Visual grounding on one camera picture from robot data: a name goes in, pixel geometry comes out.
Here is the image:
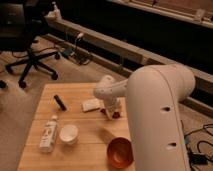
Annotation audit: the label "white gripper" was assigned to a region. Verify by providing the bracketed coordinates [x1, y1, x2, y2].
[104, 98, 122, 120]

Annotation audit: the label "red pepper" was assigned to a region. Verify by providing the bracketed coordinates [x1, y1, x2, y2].
[100, 108, 120, 119]

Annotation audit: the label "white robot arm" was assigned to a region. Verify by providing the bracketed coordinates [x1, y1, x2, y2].
[94, 64, 195, 171]

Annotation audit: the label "white paper napkin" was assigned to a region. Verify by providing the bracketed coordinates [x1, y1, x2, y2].
[82, 99, 100, 112]

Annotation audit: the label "red bowl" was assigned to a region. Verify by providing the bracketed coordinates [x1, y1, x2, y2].
[106, 137, 134, 169]

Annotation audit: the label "white plastic cup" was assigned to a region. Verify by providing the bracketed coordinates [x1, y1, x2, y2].
[59, 124, 79, 145]

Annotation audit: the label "black marker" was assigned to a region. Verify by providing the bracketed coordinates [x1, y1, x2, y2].
[54, 95, 66, 111]

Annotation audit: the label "clear plastic bottle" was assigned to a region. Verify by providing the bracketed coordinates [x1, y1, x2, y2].
[39, 115, 58, 153]

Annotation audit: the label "white spray bottle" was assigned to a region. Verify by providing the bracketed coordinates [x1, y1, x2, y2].
[48, 1, 62, 20]

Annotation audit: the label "black office chair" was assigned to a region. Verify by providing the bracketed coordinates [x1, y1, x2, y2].
[0, 0, 60, 88]

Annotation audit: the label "power strip with cables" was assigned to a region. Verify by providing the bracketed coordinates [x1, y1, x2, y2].
[61, 32, 93, 65]

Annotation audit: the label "cables on floor right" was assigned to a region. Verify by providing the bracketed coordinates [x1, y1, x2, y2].
[179, 119, 213, 171]

